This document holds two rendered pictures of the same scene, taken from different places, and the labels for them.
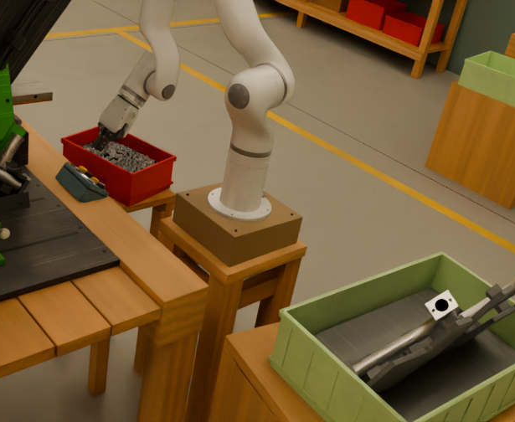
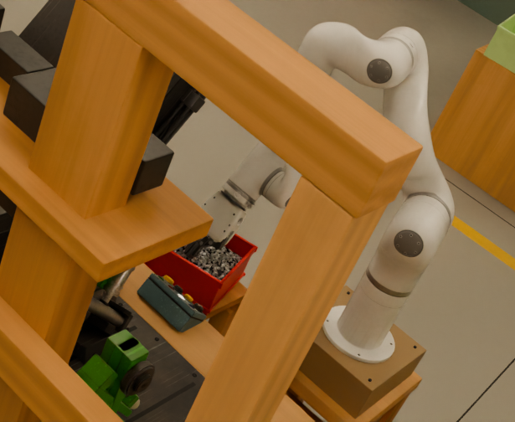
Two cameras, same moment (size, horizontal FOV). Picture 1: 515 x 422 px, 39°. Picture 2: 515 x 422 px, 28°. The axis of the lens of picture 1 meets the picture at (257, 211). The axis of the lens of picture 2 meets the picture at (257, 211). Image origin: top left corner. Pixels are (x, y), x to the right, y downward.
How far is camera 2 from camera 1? 1.11 m
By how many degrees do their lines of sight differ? 15
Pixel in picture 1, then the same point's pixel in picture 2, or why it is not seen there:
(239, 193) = (370, 331)
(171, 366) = not seen: outside the picture
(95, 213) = (200, 349)
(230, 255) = (360, 408)
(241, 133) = (392, 272)
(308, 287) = not seen: hidden behind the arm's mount
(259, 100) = (432, 249)
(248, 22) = (424, 153)
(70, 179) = (162, 299)
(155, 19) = not seen: hidden behind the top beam
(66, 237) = (185, 393)
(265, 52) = (432, 182)
